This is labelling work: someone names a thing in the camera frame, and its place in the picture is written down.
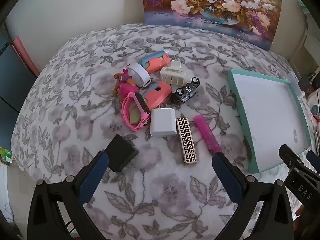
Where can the green packet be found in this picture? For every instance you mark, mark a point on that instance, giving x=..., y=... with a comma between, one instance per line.
x=5, y=155

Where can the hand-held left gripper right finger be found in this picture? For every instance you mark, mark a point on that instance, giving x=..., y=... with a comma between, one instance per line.
x=226, y=177

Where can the pink comb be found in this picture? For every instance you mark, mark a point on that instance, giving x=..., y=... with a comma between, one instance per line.
x=206, y=132

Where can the cream hair claw clip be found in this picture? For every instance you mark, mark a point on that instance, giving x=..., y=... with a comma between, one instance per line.
x=172, y=76

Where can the pink dog toy figure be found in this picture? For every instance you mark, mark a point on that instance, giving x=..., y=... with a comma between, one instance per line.
x=125, y=87

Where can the black charger block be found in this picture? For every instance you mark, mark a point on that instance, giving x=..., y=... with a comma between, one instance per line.
x=122, y=152

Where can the white translucent container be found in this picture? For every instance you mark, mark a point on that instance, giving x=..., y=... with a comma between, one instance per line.
x=295, y=82

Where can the person's right hand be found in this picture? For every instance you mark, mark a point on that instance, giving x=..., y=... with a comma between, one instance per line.
x=300, y=212

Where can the white charger block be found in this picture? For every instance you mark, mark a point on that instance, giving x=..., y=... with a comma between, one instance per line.
x=161, y=122

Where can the teal cardboard tray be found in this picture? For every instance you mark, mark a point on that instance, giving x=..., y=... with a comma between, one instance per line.
x=270, y=110

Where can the floral painting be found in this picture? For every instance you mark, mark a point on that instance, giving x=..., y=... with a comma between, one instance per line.
x=212, y=5

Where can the black toy car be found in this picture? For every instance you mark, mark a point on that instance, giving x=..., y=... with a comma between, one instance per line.
x=186, y=91

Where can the grey floral blanket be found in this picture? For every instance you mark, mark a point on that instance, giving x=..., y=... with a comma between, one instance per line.
x=75, y=105

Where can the small black device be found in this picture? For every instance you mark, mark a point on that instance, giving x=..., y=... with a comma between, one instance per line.
x=305, y=82

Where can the pink board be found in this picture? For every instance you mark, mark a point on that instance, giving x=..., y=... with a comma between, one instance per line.
x=23, y=53

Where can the pink smartwatch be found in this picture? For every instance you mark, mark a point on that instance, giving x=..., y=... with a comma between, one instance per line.
x=131, y=105

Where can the dark teal cabinet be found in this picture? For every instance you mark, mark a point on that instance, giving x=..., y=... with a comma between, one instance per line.
x=12, y=75

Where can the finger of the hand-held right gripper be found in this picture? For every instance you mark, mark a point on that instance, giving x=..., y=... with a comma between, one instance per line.
x=288, y=157
x=314, y=161

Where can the white wristband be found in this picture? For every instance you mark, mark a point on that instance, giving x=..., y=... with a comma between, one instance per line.
x=138, y=73

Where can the coral and blue toy vehicle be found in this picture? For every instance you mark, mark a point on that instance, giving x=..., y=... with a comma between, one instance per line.
x=157, y=95
x=156, y=62

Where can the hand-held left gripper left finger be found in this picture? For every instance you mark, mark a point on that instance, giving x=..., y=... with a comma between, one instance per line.
x=93, y=177

